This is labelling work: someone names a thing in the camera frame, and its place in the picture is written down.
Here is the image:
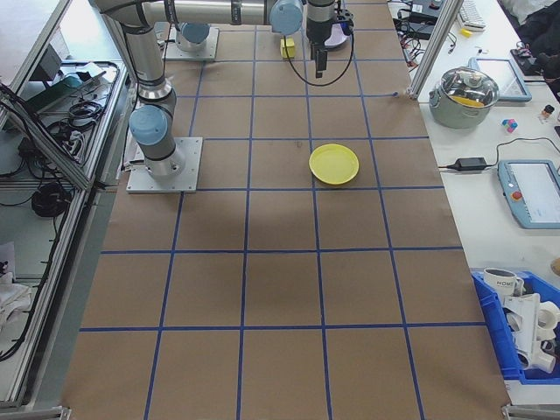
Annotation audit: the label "glass pot lid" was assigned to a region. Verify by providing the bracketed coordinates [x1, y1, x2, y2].
[438, 66, 501, 109]

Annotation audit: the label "blue plastic bin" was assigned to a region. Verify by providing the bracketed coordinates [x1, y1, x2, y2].
[471, 269, 560, 385]

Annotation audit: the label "white keyboard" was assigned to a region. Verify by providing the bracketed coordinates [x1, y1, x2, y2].
[458, 0, 487, 31]

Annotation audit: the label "black box with white label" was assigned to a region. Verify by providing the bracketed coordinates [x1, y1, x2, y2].
[407, 1, 440, 22]

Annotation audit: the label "tangled cables with red plugs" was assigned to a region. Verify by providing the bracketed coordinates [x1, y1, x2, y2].
[395, 34, 428, 69]

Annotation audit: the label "dark grey box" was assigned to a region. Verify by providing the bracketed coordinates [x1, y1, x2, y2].
[29, 43, 67, 83]

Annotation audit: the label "black adapter cable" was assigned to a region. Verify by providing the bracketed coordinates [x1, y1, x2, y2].
[485, 137, 560, 167]

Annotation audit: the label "aluminium profile post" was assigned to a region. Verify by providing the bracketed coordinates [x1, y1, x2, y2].
[409, 0, 465, 102]

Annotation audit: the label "yellow plastic plate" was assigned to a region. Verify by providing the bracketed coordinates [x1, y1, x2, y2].
[308, 143, 361, 186]

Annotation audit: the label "black flat device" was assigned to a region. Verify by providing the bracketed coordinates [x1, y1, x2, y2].
[395, 18, 435, 39]

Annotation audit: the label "black power adapter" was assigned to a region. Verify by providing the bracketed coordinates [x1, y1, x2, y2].
[454, 157, 489, 172]

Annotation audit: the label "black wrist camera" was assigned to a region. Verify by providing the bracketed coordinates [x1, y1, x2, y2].
[334, 10, 354, 36]

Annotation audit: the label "dark green flat case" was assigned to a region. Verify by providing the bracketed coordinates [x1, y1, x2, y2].
[24, 69, 109, 116]

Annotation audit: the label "white pipe fitting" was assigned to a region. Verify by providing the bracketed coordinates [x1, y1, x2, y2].
[501, 291, 543, 356]
[517, 348, 560, 375]
[535, 301, 560, 339]

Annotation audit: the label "coiled black cable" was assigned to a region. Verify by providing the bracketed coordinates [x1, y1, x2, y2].
[30, 181, 74, 218]

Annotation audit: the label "white crumpled cloth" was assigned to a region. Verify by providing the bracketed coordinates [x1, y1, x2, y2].
[0, 242, 32, 336]

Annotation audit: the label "blue grey teach pendant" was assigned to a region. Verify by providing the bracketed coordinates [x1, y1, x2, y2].
[468, 56, 533, 102]
[497, 158, 560, 229]

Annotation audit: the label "white power strip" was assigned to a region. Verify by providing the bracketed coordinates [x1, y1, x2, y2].
[64, 129, 88, 155]

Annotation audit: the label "white printed mug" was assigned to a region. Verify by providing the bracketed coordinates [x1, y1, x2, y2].
[482, 267, 525, 299]

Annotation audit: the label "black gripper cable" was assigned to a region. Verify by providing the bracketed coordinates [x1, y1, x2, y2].
[284, 2, 355, 87]

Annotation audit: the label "grey cooking pot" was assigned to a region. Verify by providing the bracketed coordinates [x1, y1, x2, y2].
[428, 85, 494, 130]

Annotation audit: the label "purple plastic plate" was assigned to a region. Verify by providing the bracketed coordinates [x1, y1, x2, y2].
[324, 24, 351, 50]

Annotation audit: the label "white square base plate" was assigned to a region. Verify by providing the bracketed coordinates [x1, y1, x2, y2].
[126, 136, 205, 193]
[161, 27, 220, 61]

